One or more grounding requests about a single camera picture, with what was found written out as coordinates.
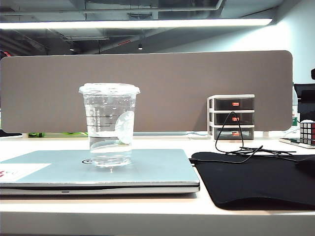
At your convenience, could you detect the clear plastic coffee cup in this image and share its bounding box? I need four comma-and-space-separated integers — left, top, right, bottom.
78, 83, 141, 170

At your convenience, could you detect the silver Dell laptop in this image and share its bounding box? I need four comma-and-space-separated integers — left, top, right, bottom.
0, 148, 201, 196

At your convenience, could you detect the white sticker on laptop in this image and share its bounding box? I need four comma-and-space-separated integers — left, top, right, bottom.
0, 162, 52, 182

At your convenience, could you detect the brown desk divider panel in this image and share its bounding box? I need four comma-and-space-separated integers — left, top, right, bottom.
0, 50, 293, 134

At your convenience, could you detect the dark translucent drawer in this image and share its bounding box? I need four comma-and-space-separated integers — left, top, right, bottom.
214, 127, 254, 141
214, 97, 254, 111
214, 112, 254, 125

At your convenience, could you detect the long ceiling light bar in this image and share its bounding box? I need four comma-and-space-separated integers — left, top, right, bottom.
0, 18, 273, 30

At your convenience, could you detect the black mouse pad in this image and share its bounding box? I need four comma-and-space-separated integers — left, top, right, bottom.
191, 151, 315, 211

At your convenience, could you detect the white flat device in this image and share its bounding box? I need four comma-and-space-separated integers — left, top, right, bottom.
279, 137, 315, 149

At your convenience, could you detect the clear bottle green label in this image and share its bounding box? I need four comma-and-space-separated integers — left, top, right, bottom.
292, 83, 301, 127

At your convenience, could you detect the Rubik's cube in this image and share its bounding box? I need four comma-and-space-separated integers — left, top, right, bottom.
299, 119, 315, 146

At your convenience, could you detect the black monitor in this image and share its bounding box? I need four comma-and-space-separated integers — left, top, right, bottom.
294, 83, 315, 122

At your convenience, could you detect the black computer mouse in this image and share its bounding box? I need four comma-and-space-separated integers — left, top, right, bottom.
295, 157, 315, 178

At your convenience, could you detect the white mini drawer frame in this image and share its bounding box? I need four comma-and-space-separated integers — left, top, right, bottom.
207, 94, 255, 143

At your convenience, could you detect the thin black cable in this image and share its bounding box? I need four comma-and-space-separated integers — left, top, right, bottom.
189, 111, 298, 168

